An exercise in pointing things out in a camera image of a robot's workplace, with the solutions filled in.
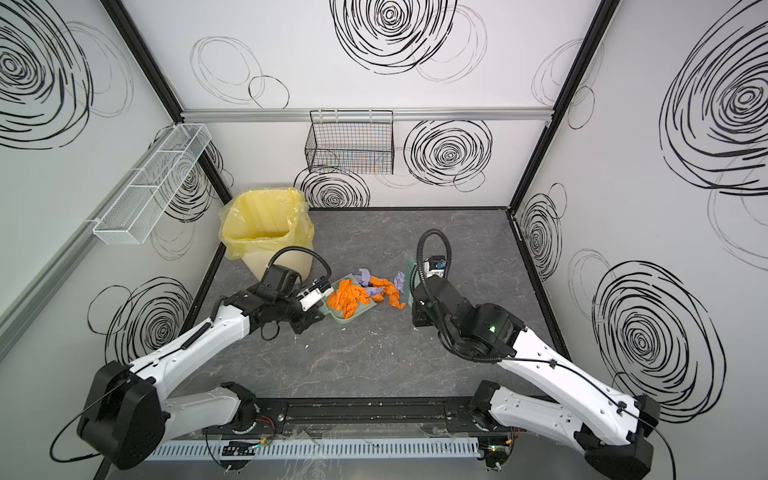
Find purple paper ball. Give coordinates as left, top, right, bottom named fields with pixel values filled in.
left=393, top=271, right=408, bottom=293

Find green hand brush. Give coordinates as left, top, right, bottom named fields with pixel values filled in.
left=405, top=253, right=420, bottom=294

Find orange paper scraps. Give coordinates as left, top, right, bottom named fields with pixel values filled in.
left=365, top=276, right=406, bottom=310

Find green dustpan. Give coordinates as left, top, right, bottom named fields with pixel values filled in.
left=320, top=274, right=377, bottom=324

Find purple paper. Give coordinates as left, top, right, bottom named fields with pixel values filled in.
left=353, top=268, right=384, bottom=297

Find orange paper scrap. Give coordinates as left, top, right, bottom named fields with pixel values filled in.
left=327, top=278, right=371, bottom=320

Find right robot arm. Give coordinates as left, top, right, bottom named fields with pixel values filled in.
left=411, top=229, right=660, bottom=479

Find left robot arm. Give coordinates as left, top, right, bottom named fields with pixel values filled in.
left=74, top=246, right=333, bottom=470

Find cream trash bin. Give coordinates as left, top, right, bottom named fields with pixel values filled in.
left=239, top=236, right=315, bottom=283

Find yellow plastic bin liner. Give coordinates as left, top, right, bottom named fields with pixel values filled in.
left=218, top=188, right=315, bottom=260

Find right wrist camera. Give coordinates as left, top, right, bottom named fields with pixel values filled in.
left=423, top=255, right=449, bottom=278

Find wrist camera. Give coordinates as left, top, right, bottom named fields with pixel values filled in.
left=297, top=279, right=333, bottom=311
left=423, top=255, right=449, bottom=278

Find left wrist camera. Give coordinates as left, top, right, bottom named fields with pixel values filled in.
left=297, top=279, right=333, bottom=311

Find black front rail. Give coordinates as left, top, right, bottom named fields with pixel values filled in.
left=161, top=395, right=607, bottom=430

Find white slotted cable duct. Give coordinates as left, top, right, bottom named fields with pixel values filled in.
left=147, top=438, right=482, bottom=462

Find white wire shelf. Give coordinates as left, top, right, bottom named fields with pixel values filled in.
left=92, top=123, right=213, bottom=245

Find black wire basket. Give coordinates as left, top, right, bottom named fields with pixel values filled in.
left=304, top=120, right=395, bottom=175

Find aluminium wall rail back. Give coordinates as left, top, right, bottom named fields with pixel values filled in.
left=181, top=106, right=554, bottom=123

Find aluminium wall rail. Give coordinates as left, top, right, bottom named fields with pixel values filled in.
left=1, top=123, right=178, bottom=360
left=181, top=106, right=554, bottom=123

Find aluminium wall rail left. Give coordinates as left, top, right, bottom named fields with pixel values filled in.
left=1, top=123, right=178, bottom=360

